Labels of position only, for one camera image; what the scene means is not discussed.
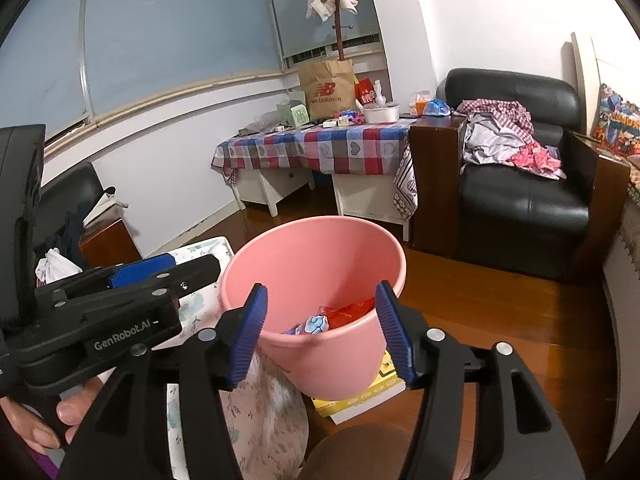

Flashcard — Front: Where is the red packet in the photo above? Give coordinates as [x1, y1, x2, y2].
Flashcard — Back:
[354, 78, 377, 107]

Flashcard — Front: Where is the black leather armchair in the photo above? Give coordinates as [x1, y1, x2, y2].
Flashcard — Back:
[434, 68, 592, 282]

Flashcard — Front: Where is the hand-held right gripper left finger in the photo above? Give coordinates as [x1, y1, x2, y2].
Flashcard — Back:
[57, 282, 269, 480]

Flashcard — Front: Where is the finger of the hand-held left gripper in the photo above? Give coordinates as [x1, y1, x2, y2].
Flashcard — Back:
[35, 254, 222, 312]
[74, 254, 177, 289]

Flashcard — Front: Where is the white bowl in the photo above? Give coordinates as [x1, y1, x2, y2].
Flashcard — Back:
[363, 104, 401, 124]

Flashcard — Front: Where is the white table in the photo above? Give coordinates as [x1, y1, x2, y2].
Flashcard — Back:
[331, 171, 414, 242]
[231, 166, 317, 218]

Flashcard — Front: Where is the floral tablecloth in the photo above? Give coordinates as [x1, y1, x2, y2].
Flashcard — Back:
[165, 237, 309, 480]

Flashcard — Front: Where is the dark garment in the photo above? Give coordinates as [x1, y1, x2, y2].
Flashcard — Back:
[52, 210, 87, 271]

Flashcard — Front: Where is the checkered tablecloth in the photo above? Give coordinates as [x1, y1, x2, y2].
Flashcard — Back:
[211, 121, 419, 222]

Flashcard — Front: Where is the pink plastic bucket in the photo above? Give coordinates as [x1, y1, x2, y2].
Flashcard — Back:
[220, 216, 407, 402]

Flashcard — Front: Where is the colourful picture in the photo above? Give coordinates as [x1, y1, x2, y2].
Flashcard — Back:
[589, 82, 640, 157]

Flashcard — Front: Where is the wooden side table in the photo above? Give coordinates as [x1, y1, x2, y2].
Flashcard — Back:
[79, 216, 142, 269]
[409, 114, 469, 262]

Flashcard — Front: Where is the yellow white box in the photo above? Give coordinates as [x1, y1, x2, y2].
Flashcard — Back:
[311, 350, 407, 424]

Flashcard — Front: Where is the large window with blinds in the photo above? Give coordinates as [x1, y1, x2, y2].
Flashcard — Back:
[0, 0, 387, 147]

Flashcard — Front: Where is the orange foam net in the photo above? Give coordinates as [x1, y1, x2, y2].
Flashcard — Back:
[320, 297, 377, 332]

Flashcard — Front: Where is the wooden cabinet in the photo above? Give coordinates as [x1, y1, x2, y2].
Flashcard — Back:
[564, 129, 632, 283]

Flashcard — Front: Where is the wooden coat rack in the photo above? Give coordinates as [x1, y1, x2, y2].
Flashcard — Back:
[320, 0, 358, 62]

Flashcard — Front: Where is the white garment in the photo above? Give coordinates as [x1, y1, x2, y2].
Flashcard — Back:
[34, 249, 84, 284]

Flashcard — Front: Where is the person's left hand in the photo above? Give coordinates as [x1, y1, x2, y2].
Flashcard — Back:
[0, 377, 107, 456]

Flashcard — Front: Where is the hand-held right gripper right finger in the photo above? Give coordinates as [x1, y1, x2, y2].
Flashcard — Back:
[374, 280, 586, 480]

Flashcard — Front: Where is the orange tissue pack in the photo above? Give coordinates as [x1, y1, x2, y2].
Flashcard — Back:
[409, 91, 434, 116]

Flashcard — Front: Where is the brown paper bag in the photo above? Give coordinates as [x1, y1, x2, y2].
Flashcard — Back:
[297, 58, 359, 122]

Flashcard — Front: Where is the pile of patterned clothes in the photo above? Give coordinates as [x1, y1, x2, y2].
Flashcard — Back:
[454, 98, 567, 182]

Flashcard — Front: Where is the green box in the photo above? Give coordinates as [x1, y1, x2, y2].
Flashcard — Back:
[276, 101, 309, 129]

